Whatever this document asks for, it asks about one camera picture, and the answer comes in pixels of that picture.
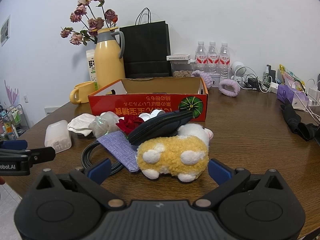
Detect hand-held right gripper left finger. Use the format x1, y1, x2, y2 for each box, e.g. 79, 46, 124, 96
36, 158, 127, 210

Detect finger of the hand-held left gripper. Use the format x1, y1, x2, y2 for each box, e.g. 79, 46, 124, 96
0, 140, 28, 152
24, 147, 56, 167

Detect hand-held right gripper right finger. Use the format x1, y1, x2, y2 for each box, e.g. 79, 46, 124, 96
194, 159, 284, 209

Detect black braided cable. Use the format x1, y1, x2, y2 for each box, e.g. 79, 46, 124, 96
81, 140, 124, 177

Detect translucent plastic container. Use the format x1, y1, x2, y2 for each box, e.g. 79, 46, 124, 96
44, 120, 72, 154

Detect purple woven cloth pouch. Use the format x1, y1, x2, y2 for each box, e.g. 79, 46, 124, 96
97, 131, 140, 173

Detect iridescent plastic bag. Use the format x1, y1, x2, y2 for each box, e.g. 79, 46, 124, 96
89, 112, 121, 139

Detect white cloth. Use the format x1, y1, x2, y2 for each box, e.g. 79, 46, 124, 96
67, 113, 97, 137

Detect yellow white plush sheep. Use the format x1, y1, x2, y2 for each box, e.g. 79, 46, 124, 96
136, 123, 214, 182

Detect red fabric rose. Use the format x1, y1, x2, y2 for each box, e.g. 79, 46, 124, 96
115, 115, 145, 136

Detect dark blue zip pouch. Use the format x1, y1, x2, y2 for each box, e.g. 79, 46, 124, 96
127, 110, 194, 146

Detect red cardboard box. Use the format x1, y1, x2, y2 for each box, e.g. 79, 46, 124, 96
88, 77, 209, 123

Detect purple feather decoration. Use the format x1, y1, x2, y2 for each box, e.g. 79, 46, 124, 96
4, 79, 20, 108

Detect yellow mug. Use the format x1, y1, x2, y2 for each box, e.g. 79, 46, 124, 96
69, 81, 98, 105

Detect purple fluffy headband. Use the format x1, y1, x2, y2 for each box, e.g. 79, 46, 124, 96
218, 79, 240, 97
191, 70, 213, 88

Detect black folded umbrella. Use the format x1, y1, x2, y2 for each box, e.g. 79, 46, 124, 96
280, 98, 320, 147

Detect small pale tin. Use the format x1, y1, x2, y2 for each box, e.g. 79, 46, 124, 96
207, 72, 221, 87

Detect purple plastic bag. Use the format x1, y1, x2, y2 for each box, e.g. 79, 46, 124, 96
277, 84, 310, 106

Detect white milk carton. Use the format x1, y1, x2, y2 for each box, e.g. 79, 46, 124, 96
86, 49, 99, 90

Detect clear nut container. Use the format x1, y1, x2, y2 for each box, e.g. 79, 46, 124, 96
171, 59, 202, 78

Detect yellow thermos jug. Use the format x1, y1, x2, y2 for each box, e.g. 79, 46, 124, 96
94, 27, 126, 88

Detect colourful snack packets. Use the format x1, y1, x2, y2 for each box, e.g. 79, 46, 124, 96
279, 64, 307, 92

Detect white flat box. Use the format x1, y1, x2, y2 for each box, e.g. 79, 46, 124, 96
166, 54, 190, 61

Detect black paper bag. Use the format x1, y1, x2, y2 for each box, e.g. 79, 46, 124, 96
119, 7, 172, 79

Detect dried rose bouquet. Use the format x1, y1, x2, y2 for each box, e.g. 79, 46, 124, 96
60, 0, 119, 46

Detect white wall vent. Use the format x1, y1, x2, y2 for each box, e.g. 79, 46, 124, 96
44, 106, 60, 117

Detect tangle of cables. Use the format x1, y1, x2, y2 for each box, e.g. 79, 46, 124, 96
240, 66, 274, 92

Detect wall poster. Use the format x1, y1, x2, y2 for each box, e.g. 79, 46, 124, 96
0, 14, 11, 47

